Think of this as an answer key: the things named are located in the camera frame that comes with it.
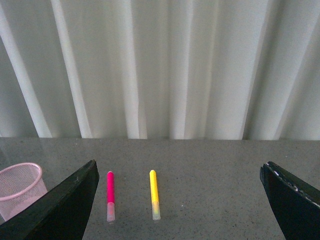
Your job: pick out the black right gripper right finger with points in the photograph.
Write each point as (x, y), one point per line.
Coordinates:
(294, 203)

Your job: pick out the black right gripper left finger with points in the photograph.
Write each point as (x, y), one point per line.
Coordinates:
(61, 214)

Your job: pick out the pink mesh cup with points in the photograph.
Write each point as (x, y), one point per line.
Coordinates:
(21, 185)

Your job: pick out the pink highlighter pen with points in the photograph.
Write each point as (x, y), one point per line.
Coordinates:
(110, 196)

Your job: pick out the yellow highlighter pen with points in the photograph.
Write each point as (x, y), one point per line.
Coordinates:
(155, 203)

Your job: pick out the white pleated curtain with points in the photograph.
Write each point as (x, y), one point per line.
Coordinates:
(167, 69)

